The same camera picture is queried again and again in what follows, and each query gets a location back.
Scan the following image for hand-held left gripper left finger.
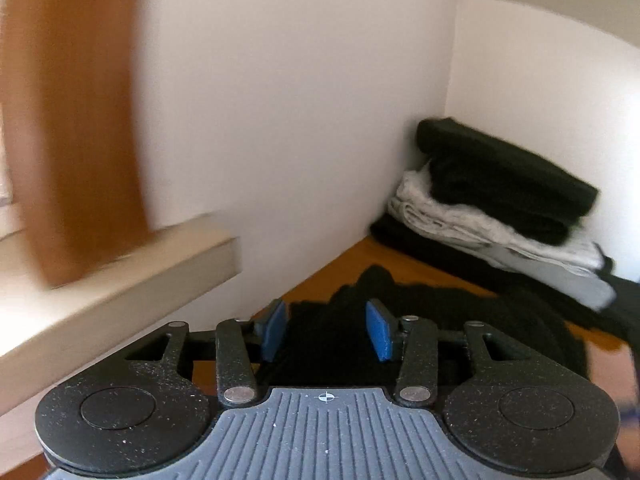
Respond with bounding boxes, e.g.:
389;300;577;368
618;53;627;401
124;299;287;407

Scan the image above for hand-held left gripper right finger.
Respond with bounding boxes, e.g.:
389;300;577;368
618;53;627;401
366;300;532;407

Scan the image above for flat black folded garment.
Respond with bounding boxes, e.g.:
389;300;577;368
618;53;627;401
369;212;640;343

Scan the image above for grey folded garment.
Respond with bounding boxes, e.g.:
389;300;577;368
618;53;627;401
388;169;617;311

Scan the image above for beige windowsill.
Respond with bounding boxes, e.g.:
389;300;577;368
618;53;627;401
0;212;245;414

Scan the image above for thin black folded garment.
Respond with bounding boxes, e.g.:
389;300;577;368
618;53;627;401
427;157;574;247

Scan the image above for wooden window trim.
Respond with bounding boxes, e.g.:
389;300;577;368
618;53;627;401
0;0;154;291

